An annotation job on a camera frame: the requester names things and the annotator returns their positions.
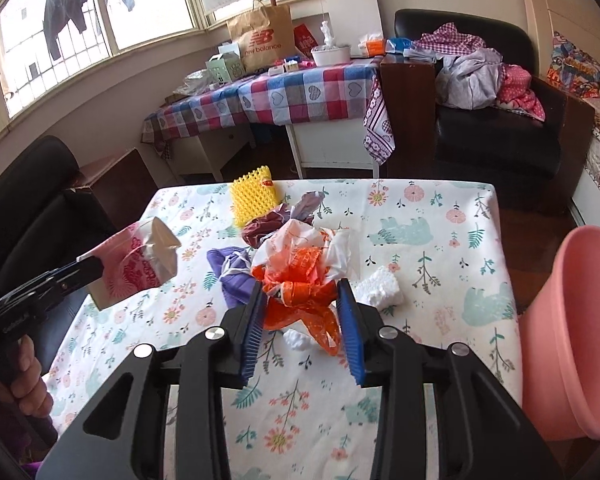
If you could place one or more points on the brown side table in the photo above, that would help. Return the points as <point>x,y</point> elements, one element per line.
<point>120,185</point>

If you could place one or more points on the floral tablecloth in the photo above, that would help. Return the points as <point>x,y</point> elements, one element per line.
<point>430,260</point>

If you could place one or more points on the dark wooden side table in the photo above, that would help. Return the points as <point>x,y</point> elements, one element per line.
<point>405,120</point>

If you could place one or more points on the dark hanging jacket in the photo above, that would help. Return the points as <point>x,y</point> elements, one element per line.
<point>62,5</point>

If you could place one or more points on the purple floral cloth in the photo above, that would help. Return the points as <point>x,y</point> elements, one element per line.
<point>380,130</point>

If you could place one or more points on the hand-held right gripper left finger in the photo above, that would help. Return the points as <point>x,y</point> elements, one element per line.
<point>252,340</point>

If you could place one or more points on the grey plastic bag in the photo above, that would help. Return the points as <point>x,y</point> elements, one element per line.
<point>192,84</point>

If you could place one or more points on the crumpled maroon bag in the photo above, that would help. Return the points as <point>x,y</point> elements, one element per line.
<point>260,230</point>

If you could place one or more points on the green box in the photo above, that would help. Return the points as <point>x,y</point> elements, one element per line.
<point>224,69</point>

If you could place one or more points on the blue packet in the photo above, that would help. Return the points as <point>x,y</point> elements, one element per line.
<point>397,46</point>

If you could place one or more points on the white cabinet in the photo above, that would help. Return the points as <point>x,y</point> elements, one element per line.
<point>330,145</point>

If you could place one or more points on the brown paper shopping bag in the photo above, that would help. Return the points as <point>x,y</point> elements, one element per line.
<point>265,35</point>

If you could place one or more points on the white desk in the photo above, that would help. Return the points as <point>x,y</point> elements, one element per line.
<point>210,150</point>

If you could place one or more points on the purple plastic bag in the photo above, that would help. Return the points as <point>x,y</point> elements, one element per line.
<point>230,275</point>

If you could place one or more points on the pink carton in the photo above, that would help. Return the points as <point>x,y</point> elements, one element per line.
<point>130,265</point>

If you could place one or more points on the pink patterned garment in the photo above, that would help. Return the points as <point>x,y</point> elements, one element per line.
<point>517,90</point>

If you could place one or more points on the black leather armchair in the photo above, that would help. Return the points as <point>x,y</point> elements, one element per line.
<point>480,150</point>

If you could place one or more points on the orange and white plastic bag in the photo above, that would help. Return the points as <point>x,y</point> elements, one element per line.
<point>300,265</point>

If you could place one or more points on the lavender garment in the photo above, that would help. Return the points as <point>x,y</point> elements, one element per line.
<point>465,80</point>

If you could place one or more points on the person's left hand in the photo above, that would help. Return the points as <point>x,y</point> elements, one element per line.
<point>30,385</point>

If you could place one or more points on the checked tablecloth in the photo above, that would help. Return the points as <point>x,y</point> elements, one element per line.
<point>280,95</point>

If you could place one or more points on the window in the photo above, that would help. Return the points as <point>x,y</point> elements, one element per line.
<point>150,15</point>

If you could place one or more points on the yellow foam net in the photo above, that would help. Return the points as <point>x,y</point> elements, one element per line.
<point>250,200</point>

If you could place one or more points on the orange tissue box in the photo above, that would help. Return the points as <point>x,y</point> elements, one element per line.
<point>371,46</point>

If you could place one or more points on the dark wooden nightstand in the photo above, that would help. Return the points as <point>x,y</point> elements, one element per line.
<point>577,125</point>

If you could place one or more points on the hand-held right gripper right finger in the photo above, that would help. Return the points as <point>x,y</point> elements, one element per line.
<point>352,345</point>

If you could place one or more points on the pink bucket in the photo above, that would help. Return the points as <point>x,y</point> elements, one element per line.
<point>570,335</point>

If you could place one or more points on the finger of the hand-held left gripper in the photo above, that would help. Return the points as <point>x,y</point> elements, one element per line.
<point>75,290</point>
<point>80,267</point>

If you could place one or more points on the colourful printed pillow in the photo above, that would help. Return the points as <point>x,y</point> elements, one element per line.
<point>575,67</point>

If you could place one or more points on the red packet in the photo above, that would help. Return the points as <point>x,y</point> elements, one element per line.
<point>303,40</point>

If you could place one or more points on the pink gingham shirt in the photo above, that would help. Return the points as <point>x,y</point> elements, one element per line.
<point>450,37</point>

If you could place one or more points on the cream headboard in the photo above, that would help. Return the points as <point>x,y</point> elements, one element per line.
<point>555,15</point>

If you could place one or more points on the black leather sofa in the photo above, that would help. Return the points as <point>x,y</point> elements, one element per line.
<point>30,210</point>

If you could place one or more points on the white bowl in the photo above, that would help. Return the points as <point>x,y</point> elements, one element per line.
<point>330,56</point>

